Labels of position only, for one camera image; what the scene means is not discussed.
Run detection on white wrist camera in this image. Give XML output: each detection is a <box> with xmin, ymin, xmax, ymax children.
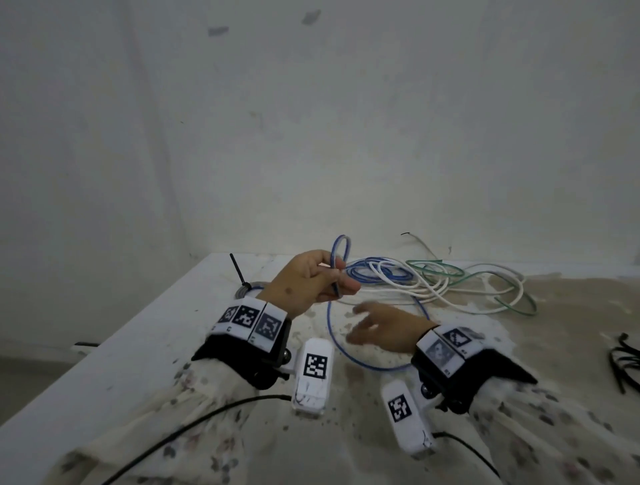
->
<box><xmin>381</xmin><ymin>379</ymin><xmax>436</xmax><ymax>460</ymax></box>
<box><xmin>291</xmin><ymin>338</ymin><xmax>335</xmax><ymax>418</ymax></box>

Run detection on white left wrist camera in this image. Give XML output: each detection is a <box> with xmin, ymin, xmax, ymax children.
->
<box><xmin>291</xmin><ymin>338</ymin><xmax>335</xmax><ymax>418</ymax></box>

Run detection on bundle of black cable ties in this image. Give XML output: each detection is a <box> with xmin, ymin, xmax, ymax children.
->
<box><xmin>607</xmin><ymin>332</ymin><xmax>640</xmax><ymax>396</ymax></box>

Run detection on person's left forearm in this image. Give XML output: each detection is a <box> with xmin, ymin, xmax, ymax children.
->
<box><xmin>42</xmin><ymin>357</ymin><xmax>261</xmax><ymax>485</ymax></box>

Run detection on black camera lead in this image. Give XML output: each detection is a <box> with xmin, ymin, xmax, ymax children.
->
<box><xmin>102</xmin><ymin>394</ymin><xmax>293</xmax><ymax>485</ymax></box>
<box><xmin>432</xmin><ymin>432</ymin><xmax>501</xmax><ymax>478</ymax></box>

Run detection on white cable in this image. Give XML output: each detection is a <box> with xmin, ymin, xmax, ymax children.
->
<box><xmin>345</xmin><ymin>259</ymin><xmax>527</xmax><ymax>314</ymax></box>

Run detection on black left camera lead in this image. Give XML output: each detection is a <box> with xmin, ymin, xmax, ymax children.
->
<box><xmin>102</xmin><ymin>394</ymin><xmax>293</xmax><ymax>485</ymax></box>

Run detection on black right camera lead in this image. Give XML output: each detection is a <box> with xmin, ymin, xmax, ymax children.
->
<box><xmin>432</xmin><ymin>432</ymin><xmax>501</xmax><ymax>478</ymax></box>

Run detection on black right wristband with markers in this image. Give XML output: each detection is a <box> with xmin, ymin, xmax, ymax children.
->
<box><xmin>411</xmin><ymin>324</ymin><xmax>539</xmax><ymax>416</ymax></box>

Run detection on blue wire coil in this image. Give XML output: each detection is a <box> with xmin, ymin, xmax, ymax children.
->
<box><xmin>345</xmin><ymin>256</ymin><xmax>417</xmax><ymax>284</ymax></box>

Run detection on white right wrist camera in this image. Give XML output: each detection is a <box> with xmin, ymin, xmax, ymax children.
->
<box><xmin>381</xmin><ymin>379</ymin><xmax>436</xmax><ymax>460</ymax></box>

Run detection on black wristband with markers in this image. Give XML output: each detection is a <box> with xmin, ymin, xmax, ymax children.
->
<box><xmin>411</xmin><ymin>324</ymin><xmax>539</xmax><ymax>416</ymax></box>
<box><xmin>191</xmin><ymin>297</ymin><xmax>293</xmax><ymax>392</ymax></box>

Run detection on person's right forearm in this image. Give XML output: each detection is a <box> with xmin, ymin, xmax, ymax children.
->
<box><xmin>469</xmin><ymin>377</ymin><xmax>640</xmax><ymax>485</ymax></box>

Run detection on green wire coil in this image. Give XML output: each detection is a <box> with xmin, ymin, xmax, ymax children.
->
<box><xmin>405</xmin><ymin>258</ymin><xmax>539</xmax><ymax>317</ymax></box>

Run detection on person's right hand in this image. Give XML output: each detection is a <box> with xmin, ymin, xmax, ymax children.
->
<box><xmin>345</xmin><ymin>301</ymin><xmax>440</xmax><ymax>358</ymax></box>

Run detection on person's left hand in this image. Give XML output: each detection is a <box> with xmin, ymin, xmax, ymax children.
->
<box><xmin>257</xmin><ymin>249</ymin><xmax>362</xmax><ymax>318</ymax></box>

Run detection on black left wristband with markers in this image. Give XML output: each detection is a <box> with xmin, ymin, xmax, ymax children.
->
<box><xmin>191</xmin><ymin>297</ymin><xmax>293</xmax><ymax>392</ymax></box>

